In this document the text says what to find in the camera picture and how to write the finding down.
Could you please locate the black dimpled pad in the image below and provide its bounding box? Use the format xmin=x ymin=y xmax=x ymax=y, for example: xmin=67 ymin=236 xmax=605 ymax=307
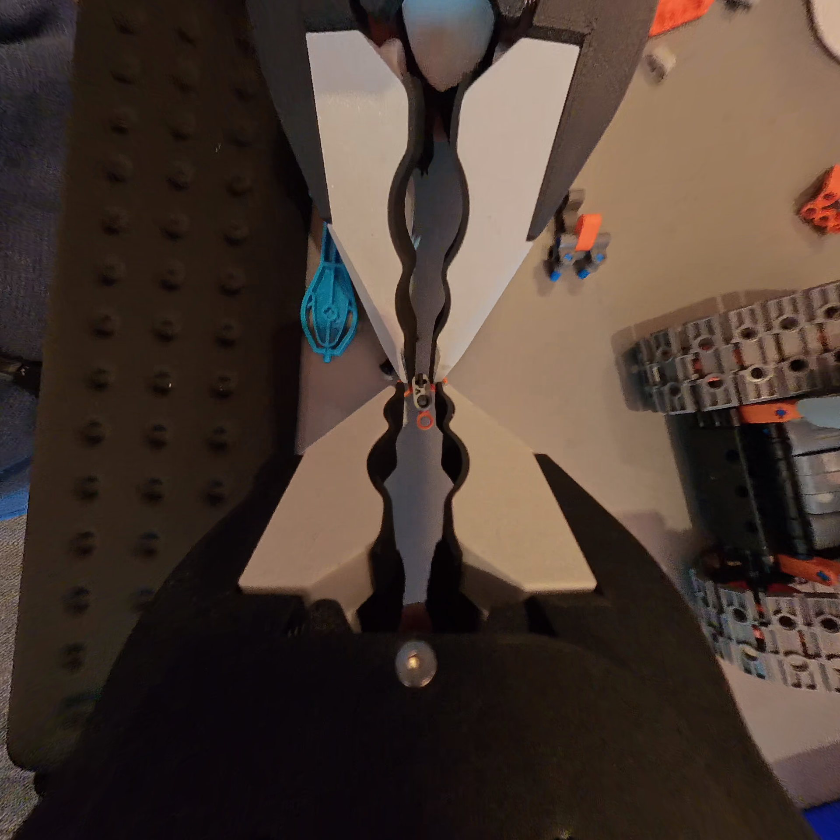
xmin=7 ymin=0 xmax=312 ymax=769

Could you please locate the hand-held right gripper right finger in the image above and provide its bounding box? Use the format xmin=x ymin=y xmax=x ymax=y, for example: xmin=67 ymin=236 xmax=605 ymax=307
xmin=434 ymin=384 xmax=598 ymax=630

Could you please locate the small dark grey connector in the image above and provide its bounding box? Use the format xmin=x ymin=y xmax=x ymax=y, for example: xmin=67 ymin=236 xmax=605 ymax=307
xmin=548 ymin=233 xmax=611 ymax=280

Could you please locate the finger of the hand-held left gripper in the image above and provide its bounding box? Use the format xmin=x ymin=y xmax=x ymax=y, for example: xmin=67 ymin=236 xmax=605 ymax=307
xmin=430 ymin=36 xmax=583 ymax=378
xmin=305 ymin=29 xmax=424 ymax=382

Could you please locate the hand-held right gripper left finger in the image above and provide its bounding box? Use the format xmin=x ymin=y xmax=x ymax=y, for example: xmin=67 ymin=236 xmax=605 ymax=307
xmin=239 ymin=384 xmax=404 ymax=632

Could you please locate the light blue brick separator tool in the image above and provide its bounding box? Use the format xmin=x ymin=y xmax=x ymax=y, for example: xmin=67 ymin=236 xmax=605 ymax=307
xmin=301 ymin=223 xmax=358 ymax=363

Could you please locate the white book stand base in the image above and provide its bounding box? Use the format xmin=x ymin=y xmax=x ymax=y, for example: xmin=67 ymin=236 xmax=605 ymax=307
xmin=807 ymin=0 xmax=840 ymax=63

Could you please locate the partly built toy robot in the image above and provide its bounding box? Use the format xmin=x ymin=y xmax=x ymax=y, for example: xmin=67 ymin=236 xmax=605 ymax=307
xmin=620 ymin=281 xmax=840 ymax=693

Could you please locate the orange wedge panel brick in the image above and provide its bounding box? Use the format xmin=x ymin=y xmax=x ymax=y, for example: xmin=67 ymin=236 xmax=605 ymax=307
xmin=799 ymin=166 xmax=840 ymax=236

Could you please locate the orange curved panel brick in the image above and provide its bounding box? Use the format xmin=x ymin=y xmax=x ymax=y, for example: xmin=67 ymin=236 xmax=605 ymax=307
xmin=650 ymin=0 xmax=715 ymax=37

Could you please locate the orange multi-hole connector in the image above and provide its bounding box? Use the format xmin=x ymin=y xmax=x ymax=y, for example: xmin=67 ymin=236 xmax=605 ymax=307
xmin=394 ymin=377 xmax=448 ymax=433

